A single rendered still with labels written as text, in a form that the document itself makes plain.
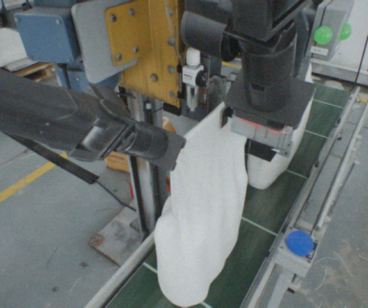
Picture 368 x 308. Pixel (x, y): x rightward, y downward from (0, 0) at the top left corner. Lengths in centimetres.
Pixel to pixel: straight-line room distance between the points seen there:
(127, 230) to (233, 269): 77
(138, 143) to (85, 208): 157
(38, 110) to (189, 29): 18
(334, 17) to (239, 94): 26
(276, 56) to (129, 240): 155
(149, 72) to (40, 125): 55
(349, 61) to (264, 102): 317
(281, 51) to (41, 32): 49
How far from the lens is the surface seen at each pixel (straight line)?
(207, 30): 34
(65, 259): 181
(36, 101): 34
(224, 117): 78
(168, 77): 82
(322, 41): 60
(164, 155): 53
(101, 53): 71
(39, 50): 69
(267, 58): 31
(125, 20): 74
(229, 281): 122
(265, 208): 145
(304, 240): 78
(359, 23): 342
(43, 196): 218
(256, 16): 27
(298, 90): 41
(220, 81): 75
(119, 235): 179
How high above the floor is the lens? 146
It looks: 40 degrees down
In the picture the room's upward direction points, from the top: straight up
